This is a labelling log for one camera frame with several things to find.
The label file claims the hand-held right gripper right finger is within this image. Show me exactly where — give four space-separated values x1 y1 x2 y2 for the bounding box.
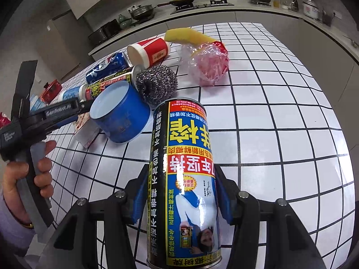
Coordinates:
214 165 327 269

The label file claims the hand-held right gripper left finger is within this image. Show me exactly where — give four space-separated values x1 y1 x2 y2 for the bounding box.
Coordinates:
52 164 150 269

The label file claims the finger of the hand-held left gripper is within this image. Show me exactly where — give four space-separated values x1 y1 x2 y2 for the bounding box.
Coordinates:
70 99 95 116
46 114 85 135

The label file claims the blue soda can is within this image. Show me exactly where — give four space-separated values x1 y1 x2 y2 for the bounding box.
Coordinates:
85 52 132 84

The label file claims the tall black yellow printed can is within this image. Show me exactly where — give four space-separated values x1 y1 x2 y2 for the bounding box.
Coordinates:
146 99 223 269

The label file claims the clear plastic bag red wrapper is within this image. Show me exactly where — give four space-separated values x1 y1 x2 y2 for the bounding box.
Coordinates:
179 41 229 87

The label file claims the person's left forearm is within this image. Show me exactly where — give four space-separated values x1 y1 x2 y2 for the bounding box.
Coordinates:
0 193 37 258

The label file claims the person's left hand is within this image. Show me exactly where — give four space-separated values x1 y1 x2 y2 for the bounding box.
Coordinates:
1 140 58 227

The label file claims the white blue plastic bottle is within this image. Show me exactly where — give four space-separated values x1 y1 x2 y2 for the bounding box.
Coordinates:
57 83 89 103

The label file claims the blue white packet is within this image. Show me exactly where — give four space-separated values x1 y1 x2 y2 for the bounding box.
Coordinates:
28 95 48 113

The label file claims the small red pot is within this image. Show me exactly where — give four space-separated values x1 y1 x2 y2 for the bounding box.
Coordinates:
41 79 61 103

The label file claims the red yellow printed can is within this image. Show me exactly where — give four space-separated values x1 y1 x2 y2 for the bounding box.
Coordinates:
85 66 143 101

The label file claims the blue paper cup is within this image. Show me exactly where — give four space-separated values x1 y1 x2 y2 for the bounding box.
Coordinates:
90 82 151 143

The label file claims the grey refrigerator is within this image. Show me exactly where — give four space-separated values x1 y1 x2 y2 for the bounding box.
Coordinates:
46 10 93 82

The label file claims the black countertop oven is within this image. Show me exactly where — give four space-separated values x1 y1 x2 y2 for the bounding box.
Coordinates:
88 20 121 45

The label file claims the steel wool scrubber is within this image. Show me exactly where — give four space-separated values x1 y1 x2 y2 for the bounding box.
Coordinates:
135 65 178 105

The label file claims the red white paper cup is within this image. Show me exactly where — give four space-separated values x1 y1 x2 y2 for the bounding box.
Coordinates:
127 37 171 67

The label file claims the wok with glass lid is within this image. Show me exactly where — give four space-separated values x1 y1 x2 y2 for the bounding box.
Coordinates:
129 4 156 21

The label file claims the yellow sponge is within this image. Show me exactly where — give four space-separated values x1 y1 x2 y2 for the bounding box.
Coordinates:
164 27 218 49

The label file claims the black frying pan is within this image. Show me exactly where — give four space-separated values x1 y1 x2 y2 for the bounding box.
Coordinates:
157 0 196 8

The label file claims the black gas stove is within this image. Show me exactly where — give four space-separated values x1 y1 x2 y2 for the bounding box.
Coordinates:
170 0 234 14

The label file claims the grey kitchen counter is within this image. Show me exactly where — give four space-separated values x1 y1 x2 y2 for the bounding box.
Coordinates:
88 0 359 96

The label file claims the dark utensil holder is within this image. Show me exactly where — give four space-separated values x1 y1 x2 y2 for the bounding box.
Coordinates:
321 10 334 26

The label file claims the white rice cooker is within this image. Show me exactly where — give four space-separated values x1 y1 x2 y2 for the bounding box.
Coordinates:
302 0 320 20

